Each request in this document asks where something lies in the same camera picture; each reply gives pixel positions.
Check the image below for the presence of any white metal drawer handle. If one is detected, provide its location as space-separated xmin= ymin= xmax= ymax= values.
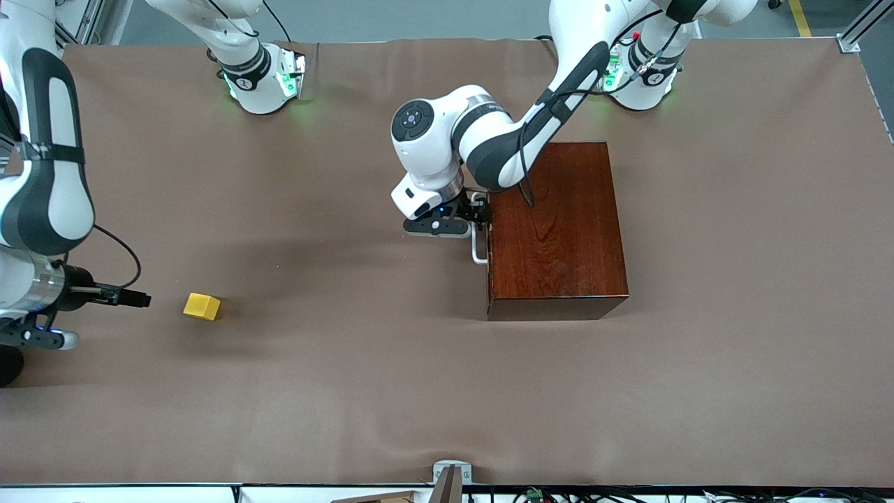
xmin=471 ymin=190 xmax=490 ymax=265

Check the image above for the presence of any yellow cube block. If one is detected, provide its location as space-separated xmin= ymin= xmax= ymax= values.
xmin=183 ymin=293 xmax=221 ymax=321

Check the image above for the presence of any dark brown wooden drawer box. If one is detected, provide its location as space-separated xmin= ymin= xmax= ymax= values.
xmin=485 ymin=141 xmax=629 ymax=322

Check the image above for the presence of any black round object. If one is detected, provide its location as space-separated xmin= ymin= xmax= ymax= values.
xmin=0 ymin=347 xmax=26 ymax=388

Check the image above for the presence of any brown table mat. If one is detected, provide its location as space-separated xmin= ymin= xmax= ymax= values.
xmin=0 ymin=36 xmax=894 ymax=488

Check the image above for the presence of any light wooden board piece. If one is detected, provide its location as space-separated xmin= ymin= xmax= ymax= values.
xmin=331 ymin=490 xmax=421 ymax=503

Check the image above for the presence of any black left arm wrist cable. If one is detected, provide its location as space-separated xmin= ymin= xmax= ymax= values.
xmin=518 ymin=6 xmax=692 ymax=209

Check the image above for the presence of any black arm wrist cable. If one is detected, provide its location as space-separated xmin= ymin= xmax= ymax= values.
xmin=518 ymin=6 xmax=692 ymax=209
xmin=63 ymin=224 xmax=152 ymax=309

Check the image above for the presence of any black right arm wrist cable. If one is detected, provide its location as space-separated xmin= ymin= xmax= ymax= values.
xmin=63 ymin=224 xmax=152 ymax=309

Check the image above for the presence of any black right arm base cable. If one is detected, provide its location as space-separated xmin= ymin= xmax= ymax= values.
xmin=262 ymin=0 xmax=293 ymax=44

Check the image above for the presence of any grey metal camera bracket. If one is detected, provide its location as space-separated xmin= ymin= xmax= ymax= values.
xmin=432 ymin=460 xmax=474 ymax=503

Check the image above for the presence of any aluminium frame profile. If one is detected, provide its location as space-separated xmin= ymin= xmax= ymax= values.
xmin=54 ymin=0 xmax=105 ymax=48
xmin=837 ymin=0 xmax=894 ymax=54

